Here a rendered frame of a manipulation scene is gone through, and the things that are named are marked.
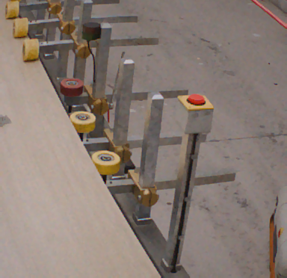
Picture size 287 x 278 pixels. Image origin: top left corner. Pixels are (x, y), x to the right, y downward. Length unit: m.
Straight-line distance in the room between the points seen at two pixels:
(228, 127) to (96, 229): 2.66
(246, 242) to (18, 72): 1.39
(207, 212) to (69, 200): 1.77
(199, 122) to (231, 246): 1.69
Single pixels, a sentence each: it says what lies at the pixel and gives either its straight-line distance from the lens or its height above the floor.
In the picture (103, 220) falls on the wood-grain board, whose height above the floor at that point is 0.90.
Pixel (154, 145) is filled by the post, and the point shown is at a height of 0.97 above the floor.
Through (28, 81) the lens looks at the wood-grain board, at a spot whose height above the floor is 0.90.
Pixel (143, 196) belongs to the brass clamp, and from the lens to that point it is 2.50.
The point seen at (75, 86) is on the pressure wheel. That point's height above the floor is 0.91.
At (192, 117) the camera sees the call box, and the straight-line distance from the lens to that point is 2.11.
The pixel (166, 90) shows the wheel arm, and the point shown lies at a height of 0.86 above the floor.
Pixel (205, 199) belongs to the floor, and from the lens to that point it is 4.09.
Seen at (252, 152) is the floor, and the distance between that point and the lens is 4.55.
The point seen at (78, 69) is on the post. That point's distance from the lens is 3.13.
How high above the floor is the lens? 2.13
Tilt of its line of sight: 27 degrees down
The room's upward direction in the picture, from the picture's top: 6 degrees clockwise
